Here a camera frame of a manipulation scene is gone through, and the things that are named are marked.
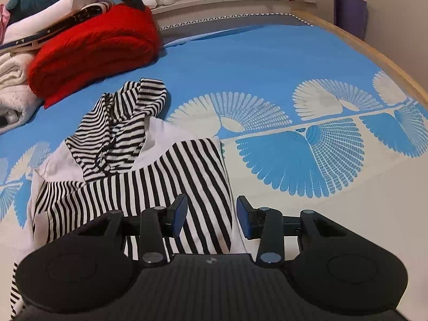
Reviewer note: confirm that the purple paper bag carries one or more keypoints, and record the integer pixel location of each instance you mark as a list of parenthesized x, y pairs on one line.
[(349, 11)]

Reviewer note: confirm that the red knitted blanket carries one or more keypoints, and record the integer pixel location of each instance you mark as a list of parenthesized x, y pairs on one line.
[(97, 50)]

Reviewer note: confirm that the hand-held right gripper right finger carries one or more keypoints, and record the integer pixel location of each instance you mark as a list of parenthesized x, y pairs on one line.
[(244, 217)]

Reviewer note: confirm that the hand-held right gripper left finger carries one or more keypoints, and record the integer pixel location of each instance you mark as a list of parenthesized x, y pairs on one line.
[(178, 214)]

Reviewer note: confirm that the dark star-patterned cloth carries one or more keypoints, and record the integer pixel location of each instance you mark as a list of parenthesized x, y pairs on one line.
[(67, 21)]

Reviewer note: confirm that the white folded cloth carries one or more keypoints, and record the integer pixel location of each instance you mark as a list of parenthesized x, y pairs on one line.
[(43, 13)]

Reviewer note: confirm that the cream fluffy blanket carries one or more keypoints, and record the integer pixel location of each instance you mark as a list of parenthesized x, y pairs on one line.
[(15, 90)]

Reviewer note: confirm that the pink cloth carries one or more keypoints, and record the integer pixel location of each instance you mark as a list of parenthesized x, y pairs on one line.
[(3, 18)]

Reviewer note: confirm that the grey padded headboard ledge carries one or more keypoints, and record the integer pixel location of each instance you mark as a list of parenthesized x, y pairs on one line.
[(214, 8)]

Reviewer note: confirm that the blue white patterned bedsheet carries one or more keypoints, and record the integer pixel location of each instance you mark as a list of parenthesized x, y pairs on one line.
[(267, 83)]

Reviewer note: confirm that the wooden bed frame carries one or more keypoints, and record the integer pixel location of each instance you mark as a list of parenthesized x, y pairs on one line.
[(367, 46)]

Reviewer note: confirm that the black white striped hoodie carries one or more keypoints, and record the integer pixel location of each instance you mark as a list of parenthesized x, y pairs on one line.
[(140, 180)]

